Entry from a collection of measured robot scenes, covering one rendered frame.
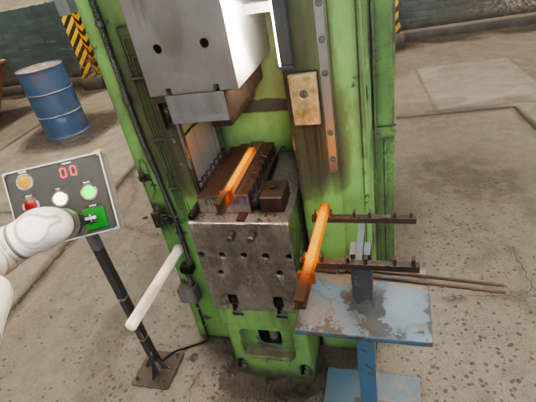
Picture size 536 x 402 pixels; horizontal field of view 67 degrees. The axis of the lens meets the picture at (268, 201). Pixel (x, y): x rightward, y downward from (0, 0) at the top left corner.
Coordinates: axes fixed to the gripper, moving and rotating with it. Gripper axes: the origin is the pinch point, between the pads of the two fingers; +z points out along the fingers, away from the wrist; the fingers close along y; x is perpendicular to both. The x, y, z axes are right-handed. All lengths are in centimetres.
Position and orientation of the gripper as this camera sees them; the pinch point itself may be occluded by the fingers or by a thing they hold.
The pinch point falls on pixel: (90, 218)
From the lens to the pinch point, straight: 150.0
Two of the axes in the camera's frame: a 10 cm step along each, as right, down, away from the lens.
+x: -2.4, -9.7, -0.4
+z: -0.8, -0.2, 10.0
